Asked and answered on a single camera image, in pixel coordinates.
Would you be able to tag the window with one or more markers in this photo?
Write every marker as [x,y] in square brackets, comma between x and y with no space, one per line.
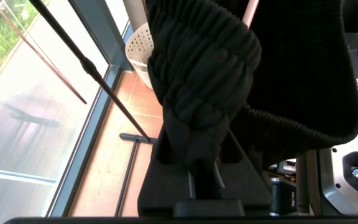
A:
[104,31]

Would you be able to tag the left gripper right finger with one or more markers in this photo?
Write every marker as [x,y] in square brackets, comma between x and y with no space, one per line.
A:
[247,186]

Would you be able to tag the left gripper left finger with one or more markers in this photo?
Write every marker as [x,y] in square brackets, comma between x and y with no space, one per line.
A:
[160,193]

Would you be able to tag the white laundry basket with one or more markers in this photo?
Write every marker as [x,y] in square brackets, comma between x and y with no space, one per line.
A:
[140,49]

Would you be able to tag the black clothes rack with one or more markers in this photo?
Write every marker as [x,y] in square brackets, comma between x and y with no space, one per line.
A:
[87,65]

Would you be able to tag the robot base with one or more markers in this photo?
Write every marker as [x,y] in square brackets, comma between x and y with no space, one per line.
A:
[331,180]

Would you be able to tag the black shorts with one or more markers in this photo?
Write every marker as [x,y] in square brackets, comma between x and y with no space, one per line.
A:
[204,77]

